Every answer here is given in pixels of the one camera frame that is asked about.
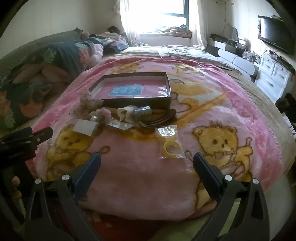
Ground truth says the purple blue pillow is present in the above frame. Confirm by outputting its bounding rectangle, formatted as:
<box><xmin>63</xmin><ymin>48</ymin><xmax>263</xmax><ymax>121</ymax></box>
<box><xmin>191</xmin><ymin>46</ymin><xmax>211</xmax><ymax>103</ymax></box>
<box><xmin>104</xmin><ymin>39</ymin><xmax>129</xmax><ymax>54</ymax></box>

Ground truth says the bright bedroom window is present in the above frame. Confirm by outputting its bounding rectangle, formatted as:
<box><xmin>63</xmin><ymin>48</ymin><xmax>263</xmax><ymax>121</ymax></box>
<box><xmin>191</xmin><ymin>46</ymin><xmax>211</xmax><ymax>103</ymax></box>
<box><xmin>120</xmin><ymin>0</ymin><xmax>204</xmax><ymax>39</ymax></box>

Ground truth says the yellow ring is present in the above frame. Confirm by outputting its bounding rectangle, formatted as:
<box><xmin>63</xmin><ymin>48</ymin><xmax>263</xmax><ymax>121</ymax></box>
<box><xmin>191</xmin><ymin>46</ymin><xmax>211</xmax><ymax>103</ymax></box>
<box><xmin>154</xmin><ymin>124</ymin><xmax>186</xmax><ymax>160</ymax></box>

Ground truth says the white bench beside bed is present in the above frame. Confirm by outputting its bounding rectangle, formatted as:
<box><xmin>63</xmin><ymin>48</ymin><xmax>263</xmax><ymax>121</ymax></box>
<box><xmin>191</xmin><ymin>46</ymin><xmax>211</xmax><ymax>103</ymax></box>
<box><xmin>206</xmin><ymin>38</ymin><xmax>258</xmax><ymax>82</ymax></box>

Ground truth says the pink fluffy pompom clip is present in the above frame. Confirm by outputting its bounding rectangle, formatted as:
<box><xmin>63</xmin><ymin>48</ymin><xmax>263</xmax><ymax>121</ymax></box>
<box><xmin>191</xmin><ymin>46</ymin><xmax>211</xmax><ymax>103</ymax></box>
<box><xmin>97</xmin><ymin>108</ymin><xmax>112</xmax><ymax>123</ymax></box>

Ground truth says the floral dark green duvet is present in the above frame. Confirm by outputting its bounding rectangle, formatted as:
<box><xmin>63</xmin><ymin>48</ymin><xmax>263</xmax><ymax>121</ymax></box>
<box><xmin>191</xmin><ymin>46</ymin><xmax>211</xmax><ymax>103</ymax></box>
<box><xmin>1</xmin><ymin>38</ymin><xmax>104</xmax><ymax>130</ymax></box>

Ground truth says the shallow cardboard box tray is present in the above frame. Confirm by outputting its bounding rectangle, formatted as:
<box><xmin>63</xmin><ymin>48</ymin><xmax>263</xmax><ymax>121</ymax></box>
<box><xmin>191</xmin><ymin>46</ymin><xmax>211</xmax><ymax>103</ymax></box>
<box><xmin>89</xmin><ymin>72</ymin><xmax>171</xmax><ymax>110</ymax></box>

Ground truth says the white earring card packet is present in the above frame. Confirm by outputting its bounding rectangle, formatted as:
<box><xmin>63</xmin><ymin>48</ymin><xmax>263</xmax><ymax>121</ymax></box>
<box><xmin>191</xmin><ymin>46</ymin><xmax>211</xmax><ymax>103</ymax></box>
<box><xmin>73</xmin><ymin>120</ymin><xmax>98</xmax><ymax>136</ymax></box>

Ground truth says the clear packet with jewelry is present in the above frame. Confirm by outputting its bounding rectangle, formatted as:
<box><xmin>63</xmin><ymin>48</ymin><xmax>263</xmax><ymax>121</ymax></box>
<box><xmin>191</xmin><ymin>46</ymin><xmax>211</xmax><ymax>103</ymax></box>
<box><xmin>106</xmin><ymin>119</ymin><xmax>133</xmax><ymax>131</ymax></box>

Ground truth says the brown oval hair barrette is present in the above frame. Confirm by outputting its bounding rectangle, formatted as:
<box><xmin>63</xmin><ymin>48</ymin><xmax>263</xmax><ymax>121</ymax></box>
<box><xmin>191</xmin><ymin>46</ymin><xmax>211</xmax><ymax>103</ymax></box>
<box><xmin>138</xmin><ymin>108</ymin><xmax>177</xmax><ymax>128</ymax></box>

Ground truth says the white drawer cabinet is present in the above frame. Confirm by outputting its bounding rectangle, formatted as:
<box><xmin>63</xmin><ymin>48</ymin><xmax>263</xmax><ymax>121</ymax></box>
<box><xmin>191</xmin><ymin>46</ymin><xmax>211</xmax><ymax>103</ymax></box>
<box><xmin>255</xmin><ymin>55</ymin><xmax>295</xmax><ymax>103</ymax></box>

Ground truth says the small blue grey box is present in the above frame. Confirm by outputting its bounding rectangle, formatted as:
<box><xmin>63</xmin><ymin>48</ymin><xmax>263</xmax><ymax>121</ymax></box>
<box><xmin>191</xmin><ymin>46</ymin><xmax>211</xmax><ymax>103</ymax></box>
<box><xmin>132</xmin><ymin>106</ymin><xmax>152</xmax><ymax>121</ymax></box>

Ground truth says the black flat screen television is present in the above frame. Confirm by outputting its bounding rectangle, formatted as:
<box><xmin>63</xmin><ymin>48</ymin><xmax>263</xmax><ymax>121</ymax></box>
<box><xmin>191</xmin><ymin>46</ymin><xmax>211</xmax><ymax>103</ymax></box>
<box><xmin>258</xmin><ymin>16</ymin><xmax>295</xmax><ymax>55</ymax></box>

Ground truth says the pink bear fleece blanket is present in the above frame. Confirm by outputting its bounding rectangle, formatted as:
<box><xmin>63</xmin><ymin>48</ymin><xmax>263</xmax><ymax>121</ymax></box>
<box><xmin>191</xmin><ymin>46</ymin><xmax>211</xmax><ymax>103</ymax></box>
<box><xmin>28</xmin><ymin>58</ymin><xmax>285</xmax><ymax>220</ymax></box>

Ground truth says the left human hand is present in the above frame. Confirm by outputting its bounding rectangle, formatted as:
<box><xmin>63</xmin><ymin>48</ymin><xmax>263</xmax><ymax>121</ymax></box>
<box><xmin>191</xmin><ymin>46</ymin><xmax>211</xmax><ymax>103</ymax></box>
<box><xmin>10</xmin><ymin>176</ymin><xmax>22</xmax><ymax>202</ymax></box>

